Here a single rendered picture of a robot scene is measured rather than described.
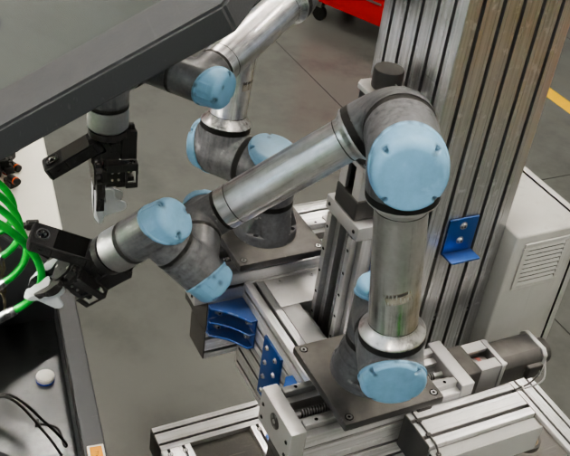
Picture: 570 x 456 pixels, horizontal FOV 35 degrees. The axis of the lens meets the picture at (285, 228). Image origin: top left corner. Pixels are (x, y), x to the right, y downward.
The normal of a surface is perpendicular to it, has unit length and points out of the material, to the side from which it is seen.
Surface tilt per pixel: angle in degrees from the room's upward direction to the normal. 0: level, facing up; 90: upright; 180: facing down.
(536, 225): 0
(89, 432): 0
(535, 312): 90
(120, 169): 90
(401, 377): 98
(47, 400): 0
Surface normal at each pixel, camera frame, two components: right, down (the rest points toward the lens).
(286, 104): 0.12, -0.81
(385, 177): 0.01, 0.47
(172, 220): 0.75, -0.37
